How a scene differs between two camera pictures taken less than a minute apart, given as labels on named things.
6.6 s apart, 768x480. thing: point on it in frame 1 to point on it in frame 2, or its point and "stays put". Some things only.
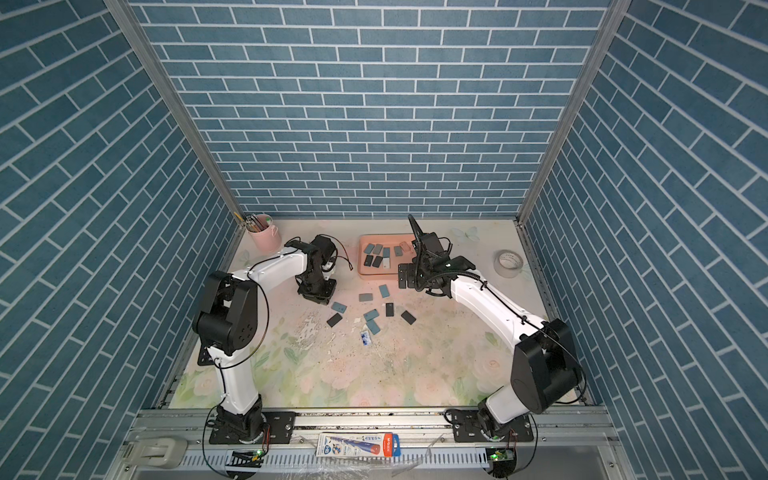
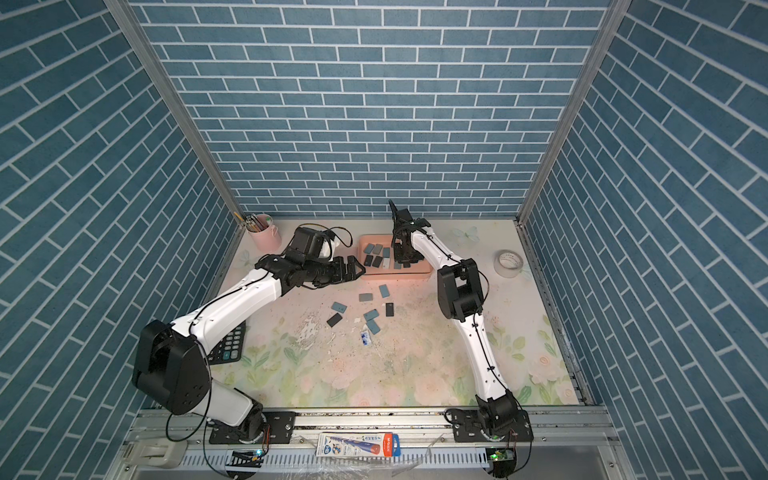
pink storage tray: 381,254 stays put
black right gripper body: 418,276 to 402,257
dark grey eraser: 334,320 stays put
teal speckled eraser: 338,307 stays put
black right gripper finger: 416,231 to 394,213
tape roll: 508,263 stays put
